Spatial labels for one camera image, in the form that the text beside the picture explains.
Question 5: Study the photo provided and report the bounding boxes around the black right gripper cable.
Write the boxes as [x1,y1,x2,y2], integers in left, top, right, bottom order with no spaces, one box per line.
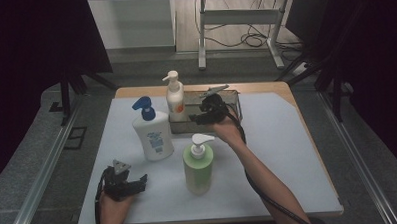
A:
[224,101,313,224]

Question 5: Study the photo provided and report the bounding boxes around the white desk frame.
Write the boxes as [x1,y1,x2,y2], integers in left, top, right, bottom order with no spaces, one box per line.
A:
[196,0,291,72]

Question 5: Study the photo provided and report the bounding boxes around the white power strip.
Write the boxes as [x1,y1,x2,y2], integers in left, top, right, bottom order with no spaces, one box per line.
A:
[291,61,310,77]

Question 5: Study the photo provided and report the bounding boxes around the aluminium rail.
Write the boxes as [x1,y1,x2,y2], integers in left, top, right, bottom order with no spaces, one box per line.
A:
[0,95,88,224]
[317,88,397,224]

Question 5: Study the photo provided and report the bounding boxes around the person's left hand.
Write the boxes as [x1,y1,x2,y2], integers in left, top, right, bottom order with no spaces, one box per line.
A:
[97,193,136,224]

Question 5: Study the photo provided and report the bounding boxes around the cream pump bottle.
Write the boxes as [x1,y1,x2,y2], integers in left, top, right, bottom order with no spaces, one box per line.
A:
[161,69,187,123]

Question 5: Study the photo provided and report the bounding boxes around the black floor cables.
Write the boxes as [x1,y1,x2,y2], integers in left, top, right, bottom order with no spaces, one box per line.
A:
[201,0,307,65]

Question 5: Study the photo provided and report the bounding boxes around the metal mesh basket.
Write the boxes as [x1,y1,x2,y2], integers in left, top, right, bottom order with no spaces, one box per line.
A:
[167,87,244,135]

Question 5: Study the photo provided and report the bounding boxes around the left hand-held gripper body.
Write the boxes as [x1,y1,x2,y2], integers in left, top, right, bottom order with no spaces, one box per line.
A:
[99,158,141,202]

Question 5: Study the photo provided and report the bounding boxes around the black floor bracket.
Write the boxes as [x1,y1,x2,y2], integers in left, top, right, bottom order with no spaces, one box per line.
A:
[63,126,89,151]

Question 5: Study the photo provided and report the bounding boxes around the black metal stand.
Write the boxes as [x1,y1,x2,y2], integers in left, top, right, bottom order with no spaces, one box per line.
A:
[273,50,355,125]
[47,69,121,127]

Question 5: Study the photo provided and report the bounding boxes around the pale table mat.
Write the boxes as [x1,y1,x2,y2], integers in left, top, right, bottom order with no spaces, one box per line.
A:
[73,89,344,224]

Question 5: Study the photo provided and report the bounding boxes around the green bottle with white pump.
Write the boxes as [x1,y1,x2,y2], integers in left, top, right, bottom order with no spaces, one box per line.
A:
[181,132,217,197]

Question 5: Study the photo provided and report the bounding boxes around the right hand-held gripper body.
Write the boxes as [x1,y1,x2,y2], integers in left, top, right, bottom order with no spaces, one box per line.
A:
[199,84,231,125]

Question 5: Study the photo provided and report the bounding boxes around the white cabinet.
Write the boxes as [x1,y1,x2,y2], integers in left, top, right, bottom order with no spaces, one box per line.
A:
[88,0,177,51]

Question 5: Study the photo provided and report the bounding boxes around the white bottle with blue pump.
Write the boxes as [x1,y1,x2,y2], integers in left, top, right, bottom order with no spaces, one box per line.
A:
[130,95,175,162]

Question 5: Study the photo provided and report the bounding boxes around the person's right hand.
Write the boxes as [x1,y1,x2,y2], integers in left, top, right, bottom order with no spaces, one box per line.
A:
[211,115,247,150]

